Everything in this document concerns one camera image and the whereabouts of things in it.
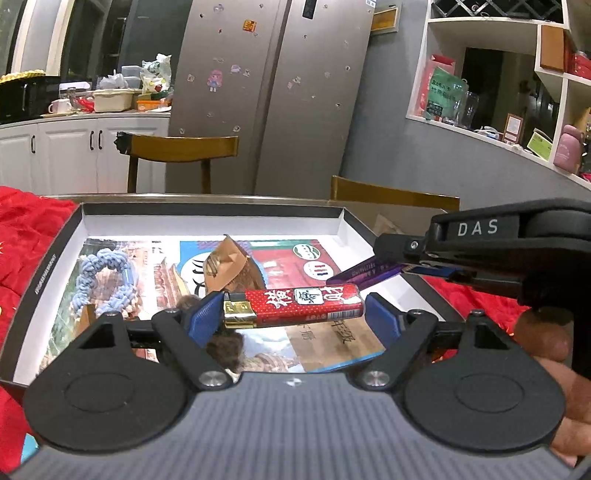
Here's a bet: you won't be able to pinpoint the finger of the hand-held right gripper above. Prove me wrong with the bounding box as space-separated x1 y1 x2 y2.
372 233 437 267
401 263 479 285

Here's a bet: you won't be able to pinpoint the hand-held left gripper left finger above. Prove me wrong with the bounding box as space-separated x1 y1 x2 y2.
73 291 234 391

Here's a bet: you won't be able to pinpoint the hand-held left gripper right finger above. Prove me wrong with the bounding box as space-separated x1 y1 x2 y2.
358 291 513 391

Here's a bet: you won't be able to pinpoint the brown fuzzy hair clip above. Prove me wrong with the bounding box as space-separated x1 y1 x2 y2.
205 329 246 373

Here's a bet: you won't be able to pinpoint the purple stick packet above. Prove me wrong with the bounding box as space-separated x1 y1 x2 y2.
325 256 404 293

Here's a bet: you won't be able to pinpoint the gold triangular snack packet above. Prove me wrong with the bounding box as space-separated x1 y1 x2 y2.
202 233 250 296

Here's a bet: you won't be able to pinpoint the red snack bar packet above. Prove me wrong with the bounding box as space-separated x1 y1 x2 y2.
222 283 363 330

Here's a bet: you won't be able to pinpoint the blue knit scrunchie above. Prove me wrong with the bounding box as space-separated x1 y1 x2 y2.
69 248 142 319

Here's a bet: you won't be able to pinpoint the black cardboard box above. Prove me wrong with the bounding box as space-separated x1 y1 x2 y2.
0 192 463 393

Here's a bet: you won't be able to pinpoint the person's right hand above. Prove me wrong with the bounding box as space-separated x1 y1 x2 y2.
512 309 591 470

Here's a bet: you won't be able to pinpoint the wooden chair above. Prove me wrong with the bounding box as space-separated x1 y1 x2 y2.
329 175 461 213
115 131 240 195

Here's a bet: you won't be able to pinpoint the printed picture sheet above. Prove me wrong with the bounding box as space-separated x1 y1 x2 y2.
41 237 387 375

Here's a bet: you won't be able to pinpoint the pink bottle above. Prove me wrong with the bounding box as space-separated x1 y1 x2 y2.
553 124 584 174

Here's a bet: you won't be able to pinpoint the green card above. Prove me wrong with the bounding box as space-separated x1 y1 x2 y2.
526 128 554 162

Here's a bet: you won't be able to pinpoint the small framed card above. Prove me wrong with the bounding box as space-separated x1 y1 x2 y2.
502 113 526 145

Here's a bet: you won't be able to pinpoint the glass jars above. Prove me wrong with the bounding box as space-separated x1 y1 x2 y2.
454 91 481 128

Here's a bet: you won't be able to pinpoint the green paper bag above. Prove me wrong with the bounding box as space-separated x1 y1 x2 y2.
424 66 470 122

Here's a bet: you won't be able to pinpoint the red gift bag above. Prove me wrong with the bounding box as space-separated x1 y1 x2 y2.
417 54 456 116

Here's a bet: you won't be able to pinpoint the grey refrigerator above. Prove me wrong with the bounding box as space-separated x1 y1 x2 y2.
165 0 376 199

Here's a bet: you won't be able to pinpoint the red printed blanket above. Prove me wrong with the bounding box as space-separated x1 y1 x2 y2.
0 184 527 480

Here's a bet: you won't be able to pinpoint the brown box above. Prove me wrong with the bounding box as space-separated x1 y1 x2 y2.
540 25 576 74

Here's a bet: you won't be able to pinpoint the white kitchen cabinet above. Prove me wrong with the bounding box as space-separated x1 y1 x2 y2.
0 113 172 195

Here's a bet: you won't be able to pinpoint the beige basket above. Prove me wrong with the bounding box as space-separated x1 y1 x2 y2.
92 88 142 113

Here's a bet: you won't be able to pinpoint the white and green plastic bag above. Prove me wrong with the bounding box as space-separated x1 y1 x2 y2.
140 54 173 96

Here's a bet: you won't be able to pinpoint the clear plastic container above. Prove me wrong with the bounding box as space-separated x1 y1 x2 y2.
120 64 144 89

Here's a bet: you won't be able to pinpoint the white lidded container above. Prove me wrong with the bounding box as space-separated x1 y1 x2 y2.
59 82 93 100

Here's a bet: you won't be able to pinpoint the black microwave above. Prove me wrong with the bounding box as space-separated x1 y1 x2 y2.
0 76 61 123

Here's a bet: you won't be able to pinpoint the yellow cloth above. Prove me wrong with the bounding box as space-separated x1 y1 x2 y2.
0 69 47 84

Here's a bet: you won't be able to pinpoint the white wall shelf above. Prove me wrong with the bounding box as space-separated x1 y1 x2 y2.
406 0 591 190

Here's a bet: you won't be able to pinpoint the yellow wall frame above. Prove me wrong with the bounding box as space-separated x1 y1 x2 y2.
369 6 400 34

